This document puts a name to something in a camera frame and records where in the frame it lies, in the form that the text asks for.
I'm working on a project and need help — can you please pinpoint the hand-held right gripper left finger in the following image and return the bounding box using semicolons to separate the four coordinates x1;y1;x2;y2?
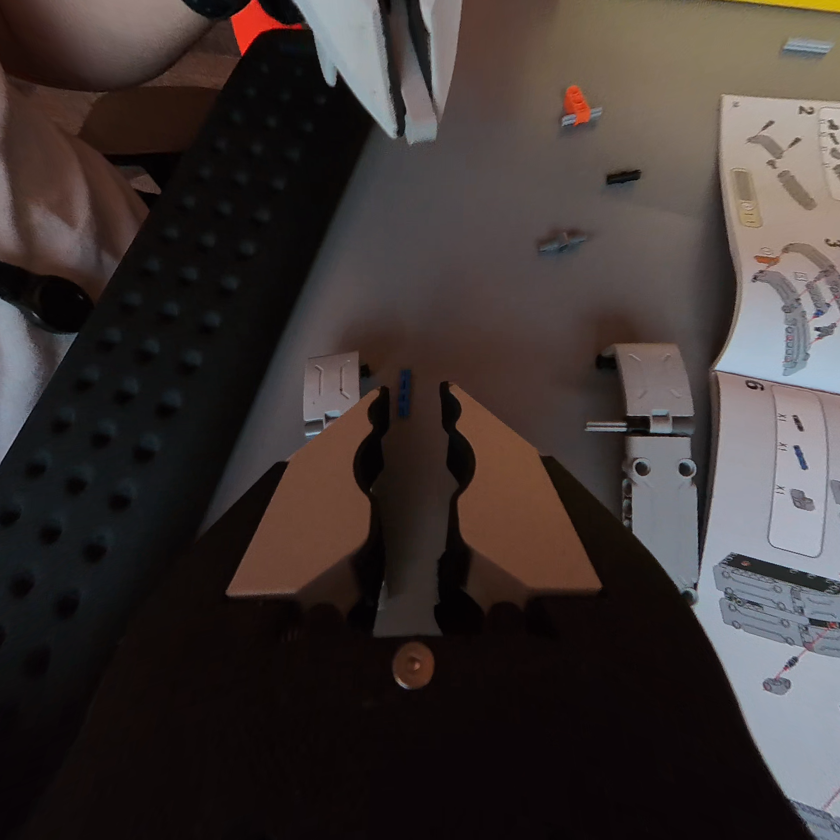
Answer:
226;386;391;632

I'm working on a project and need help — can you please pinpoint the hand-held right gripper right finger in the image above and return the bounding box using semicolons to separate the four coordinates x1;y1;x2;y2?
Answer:
435;381;603;636

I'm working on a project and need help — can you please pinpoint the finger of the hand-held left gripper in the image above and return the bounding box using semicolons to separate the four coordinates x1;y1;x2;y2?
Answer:
407;0;463;114
292;0;404;139

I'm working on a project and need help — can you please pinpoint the grey desk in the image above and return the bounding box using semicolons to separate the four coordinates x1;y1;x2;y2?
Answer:
200;0;840;802

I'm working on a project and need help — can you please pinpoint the person's left hand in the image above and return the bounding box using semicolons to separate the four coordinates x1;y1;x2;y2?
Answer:
0;0;240;93

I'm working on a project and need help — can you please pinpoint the grey toy panel assembly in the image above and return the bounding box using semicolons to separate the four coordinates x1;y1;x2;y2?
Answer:
584;343;702;605
304;351;363;441

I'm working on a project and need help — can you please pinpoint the orange brick with grey pin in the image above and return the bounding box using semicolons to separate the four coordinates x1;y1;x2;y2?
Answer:
561;84;603;129

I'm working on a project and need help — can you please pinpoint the black perforated chair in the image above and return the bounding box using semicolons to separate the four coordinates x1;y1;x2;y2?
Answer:
0;29;375;840

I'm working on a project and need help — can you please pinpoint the open instruction booklet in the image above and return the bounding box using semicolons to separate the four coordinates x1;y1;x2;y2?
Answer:
692;94;840;840

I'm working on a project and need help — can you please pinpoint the black foam microphone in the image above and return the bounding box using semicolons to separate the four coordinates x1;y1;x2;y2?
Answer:
0;261;96;336

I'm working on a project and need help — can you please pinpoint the yellow plastic bin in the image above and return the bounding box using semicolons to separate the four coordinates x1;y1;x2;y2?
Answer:
722;0;840;13

